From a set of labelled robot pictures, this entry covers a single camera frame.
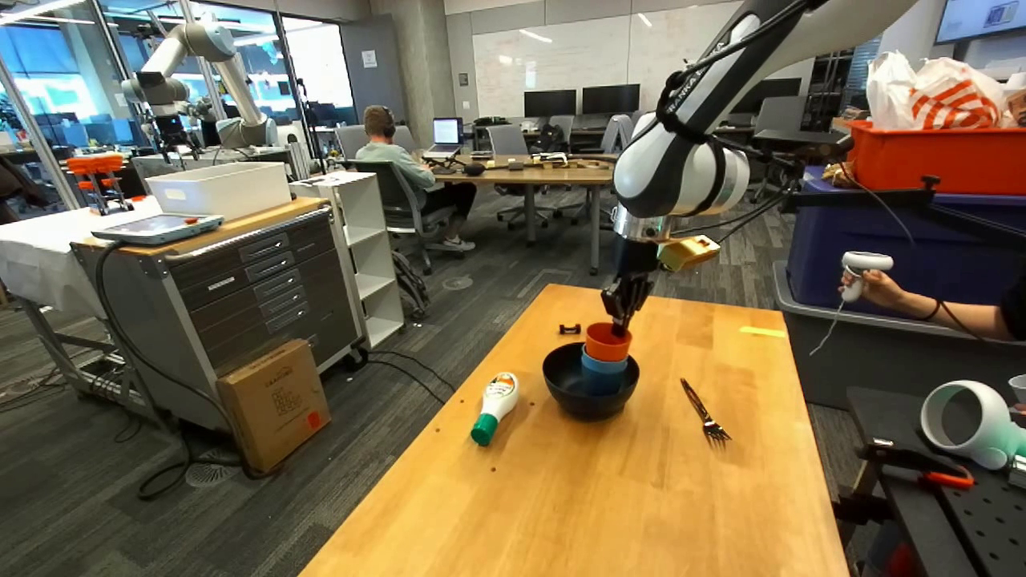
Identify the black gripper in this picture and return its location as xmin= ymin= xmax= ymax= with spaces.
xmin=602 ymin=236 xmax=667 ymax=330

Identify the orange cup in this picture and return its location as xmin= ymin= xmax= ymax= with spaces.
xmin=581 ymin=320 xmax=635 ymax=367

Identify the white VR controller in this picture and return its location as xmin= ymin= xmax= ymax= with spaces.
xmin=836 ymin=247 xmax=898 ymax=306

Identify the operator forearm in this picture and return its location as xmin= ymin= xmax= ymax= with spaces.
xmin=900 ymin=280 xmax=1026 ymax=343

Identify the black bowl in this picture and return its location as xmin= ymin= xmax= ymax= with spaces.
xmin=539 ymin=343 xmax=642 ymax=422

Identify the operator hand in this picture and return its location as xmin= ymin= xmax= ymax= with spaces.
xmin=852 ymin=265 xmax=913 ymax=310

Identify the wooden office table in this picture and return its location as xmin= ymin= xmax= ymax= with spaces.
xmin=428 ymin=151 xmax=625 ymax=280

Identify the white bottle green cap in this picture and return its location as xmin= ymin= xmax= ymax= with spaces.
xmin=469 ymin=370 xmax=523 ymax=450

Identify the black monitor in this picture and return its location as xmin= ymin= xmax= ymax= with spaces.
xmin=579 ymin=83 xmax=642 ymax=120
xmin=523 ymin=86 xmax=581 ymax=123
xmin=762 ymin=77 xmax=807 ymax=116

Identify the blue bin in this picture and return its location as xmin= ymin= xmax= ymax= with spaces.
xmin=786 ymin=170 xmax=1026 ymax=314

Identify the grey tote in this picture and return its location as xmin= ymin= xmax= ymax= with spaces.
xmin=773 ymin=288 xmax=1026 ymax=411

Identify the black office chair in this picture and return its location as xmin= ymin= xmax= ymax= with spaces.
xmin=349 ymin=157 xmax=438 ymax=277

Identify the open laptop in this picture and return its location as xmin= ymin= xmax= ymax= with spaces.
xmin=431 ymin=116 xmax=465 ymax=154

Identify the white shelf unit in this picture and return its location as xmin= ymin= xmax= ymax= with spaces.
xmin=309 ymin=170 xmax=410 ymax=352

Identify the seated person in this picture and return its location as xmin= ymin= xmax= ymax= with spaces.
xmin=353 ymin=103 xmax=481 ymax=258

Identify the orange bin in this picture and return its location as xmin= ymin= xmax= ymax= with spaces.
xmin=848 ymin=123 xmax=1026 ymax=199

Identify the cardboard box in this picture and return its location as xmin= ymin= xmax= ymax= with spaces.
xmin=216 ymin=336 xmax=333 ymax=481

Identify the white orange plastic bag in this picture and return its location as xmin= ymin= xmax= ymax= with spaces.
xmin=863 ymin=50 xmax=1026 ymax=136

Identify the grey drawer cabinet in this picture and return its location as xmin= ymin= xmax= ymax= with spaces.
xmin=70 ymin=196 xmax=366 ymax=436

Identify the white mug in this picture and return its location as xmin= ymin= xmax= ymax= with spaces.
xmin=917 ymin=377 xmax=1019 ymax=476

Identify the black perforated workbench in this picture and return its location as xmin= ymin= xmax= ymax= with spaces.
xmin=848 ymin=385 xmax=1026 ymax=577

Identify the white plastic bin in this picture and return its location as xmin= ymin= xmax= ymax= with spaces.
xmin=144 ymin=159 xmax=295 ymax=224

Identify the grey tablet device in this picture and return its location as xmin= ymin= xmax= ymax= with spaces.
xmin=90 ymin=208 xmax=228 ymax=249

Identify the orange machine part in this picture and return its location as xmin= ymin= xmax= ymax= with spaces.
xmin=61 ymin=151 xmax=131 ymax=201

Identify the white covered table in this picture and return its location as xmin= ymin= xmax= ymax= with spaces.
xmin=0 ymin=196 xmax=163 ymax=419

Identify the yellow wrist camera block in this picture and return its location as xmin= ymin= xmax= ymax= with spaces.
xmin=659 ymin=233 xmax=724 ymax=277

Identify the large wall whiteboard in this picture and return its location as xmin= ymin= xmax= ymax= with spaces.
xmin=473 ymin=3 xmax=742 ymax=123

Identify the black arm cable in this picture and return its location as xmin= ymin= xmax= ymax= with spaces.
xmin=655 ymin=0 xmax=831 ymax=249

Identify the orange handled tool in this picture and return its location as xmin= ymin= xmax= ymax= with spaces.
xmin=852 ymin=440 xmax=978 ymax=494

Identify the wall mounted screen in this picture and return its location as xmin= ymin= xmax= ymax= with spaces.
xmin=932 ymin=0 xmax=1026 ymax=46

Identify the black floor cable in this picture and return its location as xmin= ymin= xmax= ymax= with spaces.
xmin=94 ymin=240 xmax=252 ymax=508

